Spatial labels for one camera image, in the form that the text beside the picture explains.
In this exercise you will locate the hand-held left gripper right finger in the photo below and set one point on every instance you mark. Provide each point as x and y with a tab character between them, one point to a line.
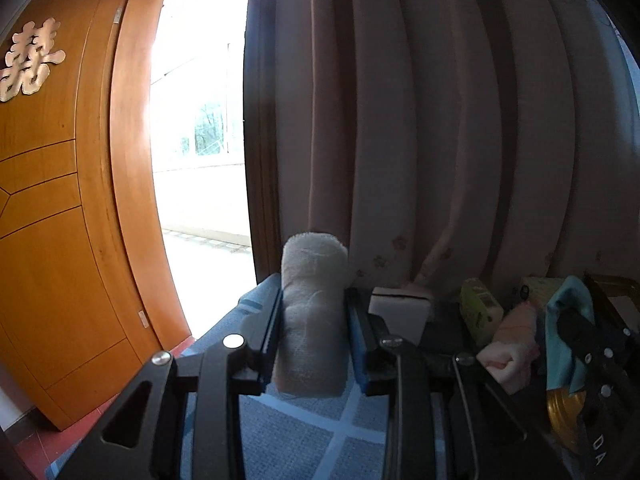
357	340

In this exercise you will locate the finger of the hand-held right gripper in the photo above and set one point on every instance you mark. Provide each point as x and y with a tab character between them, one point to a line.
622	340
585	355

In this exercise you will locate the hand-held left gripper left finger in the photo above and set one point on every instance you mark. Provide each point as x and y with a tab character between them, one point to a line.
270	320

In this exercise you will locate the gold box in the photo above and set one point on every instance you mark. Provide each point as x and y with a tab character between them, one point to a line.
615	290

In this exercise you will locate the teal cloth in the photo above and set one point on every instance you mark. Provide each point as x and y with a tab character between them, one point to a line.
570	292

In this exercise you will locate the pink white knotted towel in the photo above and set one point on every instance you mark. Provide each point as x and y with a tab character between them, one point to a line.
515	345

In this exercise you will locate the green tissue pack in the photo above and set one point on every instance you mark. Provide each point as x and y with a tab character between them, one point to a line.
480	310

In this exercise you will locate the white paper sheet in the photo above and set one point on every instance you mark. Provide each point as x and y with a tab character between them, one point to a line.
626	310

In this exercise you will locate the black and white sponge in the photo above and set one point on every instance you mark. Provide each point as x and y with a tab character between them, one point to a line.
400	315

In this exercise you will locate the round gold tin pink lid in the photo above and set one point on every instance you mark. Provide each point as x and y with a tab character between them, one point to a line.
562	410

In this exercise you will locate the pale yellow tissue box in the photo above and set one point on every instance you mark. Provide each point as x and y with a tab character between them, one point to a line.
542	290

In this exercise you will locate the blue plaid cloth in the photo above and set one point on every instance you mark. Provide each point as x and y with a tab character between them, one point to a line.
310	435

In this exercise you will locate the wooden door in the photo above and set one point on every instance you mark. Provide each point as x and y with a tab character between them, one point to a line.
50	260

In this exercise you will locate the beige floral curtain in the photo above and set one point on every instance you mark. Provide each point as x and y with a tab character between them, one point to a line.
450	110

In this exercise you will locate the white door ornament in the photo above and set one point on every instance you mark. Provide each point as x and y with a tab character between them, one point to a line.
30	60

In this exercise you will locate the dark brown frame post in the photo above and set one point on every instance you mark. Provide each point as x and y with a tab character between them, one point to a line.
257	160

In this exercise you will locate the wooden door frame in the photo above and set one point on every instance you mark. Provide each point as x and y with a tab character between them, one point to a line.
135	185

